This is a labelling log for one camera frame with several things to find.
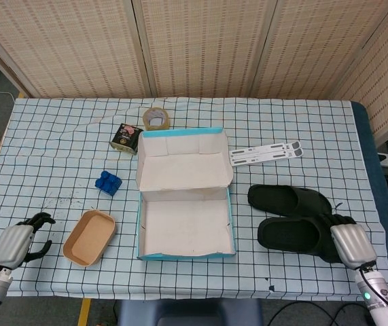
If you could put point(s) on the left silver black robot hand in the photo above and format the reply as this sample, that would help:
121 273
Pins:
10 244

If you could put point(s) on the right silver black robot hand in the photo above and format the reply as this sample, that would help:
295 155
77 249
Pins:
353 244

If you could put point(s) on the black rubber slipper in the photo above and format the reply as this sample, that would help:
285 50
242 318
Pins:
282 198
288 234

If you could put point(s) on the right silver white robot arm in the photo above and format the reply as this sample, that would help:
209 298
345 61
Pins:
375 295

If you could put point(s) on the open blue cardboard shoe box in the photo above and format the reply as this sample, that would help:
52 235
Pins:
185 224

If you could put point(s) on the brown paper tray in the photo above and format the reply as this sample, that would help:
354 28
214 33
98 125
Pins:
90 237

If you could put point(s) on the blue checkered tablecloth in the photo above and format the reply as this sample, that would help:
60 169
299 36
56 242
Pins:
61 142

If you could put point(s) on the blue toy building block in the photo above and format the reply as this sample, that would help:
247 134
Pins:
108 183

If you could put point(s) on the black tin can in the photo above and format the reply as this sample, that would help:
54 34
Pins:
125 137

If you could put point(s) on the dark blue chair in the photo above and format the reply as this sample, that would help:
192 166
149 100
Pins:
190 312

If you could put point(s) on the clear packing tape roll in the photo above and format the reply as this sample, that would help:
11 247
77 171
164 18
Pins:
158 125

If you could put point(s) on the bamboo folding screen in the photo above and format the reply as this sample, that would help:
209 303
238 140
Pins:
207 47

